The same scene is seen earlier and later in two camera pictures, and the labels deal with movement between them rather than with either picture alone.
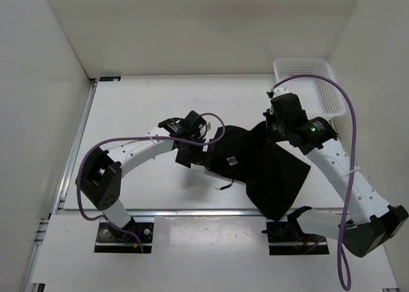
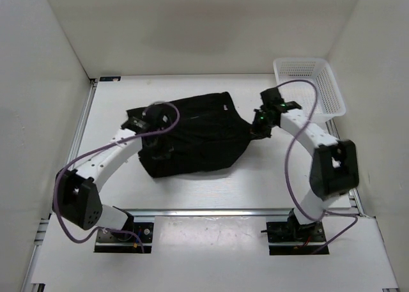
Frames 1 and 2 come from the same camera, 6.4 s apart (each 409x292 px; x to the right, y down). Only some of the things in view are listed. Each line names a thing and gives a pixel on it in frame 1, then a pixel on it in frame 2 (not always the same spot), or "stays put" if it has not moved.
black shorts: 272,172 -> 211,132
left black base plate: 110,240 stays put
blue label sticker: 110,78 stays put
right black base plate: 285,238 stays put
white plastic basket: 319,98 stays put
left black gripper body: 193,154 -> 160,147
